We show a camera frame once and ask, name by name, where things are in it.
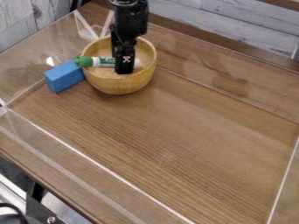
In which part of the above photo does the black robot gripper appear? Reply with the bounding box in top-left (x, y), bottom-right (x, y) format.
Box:
top-left (108, 0), bottom-right (149, 74)

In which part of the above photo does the green white dry-erase marker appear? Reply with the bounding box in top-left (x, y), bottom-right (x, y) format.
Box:
top-left (75, 56), bottom-right (143, 68)

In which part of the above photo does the brown wooden bowl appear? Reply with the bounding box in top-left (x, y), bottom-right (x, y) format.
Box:
top-left (83, 38), bottom-right (157, 95)

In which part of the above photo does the blue rectangular block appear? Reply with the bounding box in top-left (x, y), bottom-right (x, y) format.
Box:
top-left (43, 59), bottom-right (85, 94)

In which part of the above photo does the black table leg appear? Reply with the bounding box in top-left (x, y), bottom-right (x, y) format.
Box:
top-left (31, 182), bottom-right (45, 202)

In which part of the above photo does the clear acrylic corner bracket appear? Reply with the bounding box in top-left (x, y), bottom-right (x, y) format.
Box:
top-left (73, 10), bottom-right (115, 41)

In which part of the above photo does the clear acrylic tray wall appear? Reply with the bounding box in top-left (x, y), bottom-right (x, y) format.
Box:
top-left (0, 99), bottom-right (195, 224)

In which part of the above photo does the black cable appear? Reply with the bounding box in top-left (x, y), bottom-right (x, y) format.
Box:
top-left (0, 202), bottom-right (29, 224)

